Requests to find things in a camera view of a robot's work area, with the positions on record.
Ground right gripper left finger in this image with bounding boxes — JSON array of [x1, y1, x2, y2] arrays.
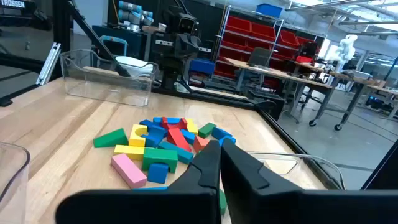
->
[[55, 139, 222, 224]]

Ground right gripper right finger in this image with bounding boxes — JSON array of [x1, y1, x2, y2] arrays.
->
[[220, 138, 398, 224]]

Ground long green block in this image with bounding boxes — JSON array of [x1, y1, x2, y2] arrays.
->
[[197, 122, 218, 139], [218, 188, 228, 216]]

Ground long blue block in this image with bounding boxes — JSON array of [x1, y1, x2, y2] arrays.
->
[[218, 136, 237, 147], [132, 185, 169, 191], [152, 116, 182, 125], [180, 129, 197, 146], [139, 119, 162, 130]]

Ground small blue block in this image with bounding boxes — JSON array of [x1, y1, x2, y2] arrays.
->
[[147, 162, 170, 185]]

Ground long teal-blue block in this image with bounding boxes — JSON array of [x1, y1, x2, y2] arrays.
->
[[157, 141, 195, 165]]

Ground green cube block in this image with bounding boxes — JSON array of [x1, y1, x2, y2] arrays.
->
[[141, 147, 178, 174]]

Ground orange-red triangle block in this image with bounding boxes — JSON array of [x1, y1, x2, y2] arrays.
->
[[192, 135, 211, 154]]

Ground long pink block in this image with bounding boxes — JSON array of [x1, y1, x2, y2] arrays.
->
[[110, 153, 147, 190]]

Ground short blue block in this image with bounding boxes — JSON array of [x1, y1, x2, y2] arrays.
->
[[211, 126, 233, 141]]

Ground long yellow block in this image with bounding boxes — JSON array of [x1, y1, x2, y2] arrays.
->
[[113, 144, 146, 161], [185, 118, 199, 136]]

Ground red bridge block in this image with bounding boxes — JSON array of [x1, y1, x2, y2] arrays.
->
[[160, 116, 188, 131]]

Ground yellow arch block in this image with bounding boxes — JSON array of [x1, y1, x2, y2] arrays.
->
[[128, 124, 149, 147]]

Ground green wedge block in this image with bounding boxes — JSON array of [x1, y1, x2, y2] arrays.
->
[[93, 128, 129, 149]]

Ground blue box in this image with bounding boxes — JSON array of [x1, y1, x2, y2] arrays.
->
[[189, 58, 216, 75]]

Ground white rounded seat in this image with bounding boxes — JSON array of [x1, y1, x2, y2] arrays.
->
[[114, 55, 155, 78]]

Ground red bin shelving rack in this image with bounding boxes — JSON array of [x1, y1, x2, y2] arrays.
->
[[214, 6, 315, 91]]

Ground blue storage bin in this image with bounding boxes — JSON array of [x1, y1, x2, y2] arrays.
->
[[256, 2, 284, 19]]

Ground wooden desk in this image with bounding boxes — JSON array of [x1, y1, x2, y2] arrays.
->
[[295, 62, 386, 131], [223, 57, 335, 125]]

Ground clear plastic bin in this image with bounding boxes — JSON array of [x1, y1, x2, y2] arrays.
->
[[0, 142, 31, 224], [59, 49, 159, 107]]

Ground red box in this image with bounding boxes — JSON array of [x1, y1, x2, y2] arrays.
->
[[295, 55, 315, 65]]

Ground silver aluminium extrusion bar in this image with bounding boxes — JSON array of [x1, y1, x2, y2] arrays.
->
[[35, 42, 62, 86]]

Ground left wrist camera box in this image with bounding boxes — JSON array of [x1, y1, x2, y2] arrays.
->
[[177, 14, 199, 35]]

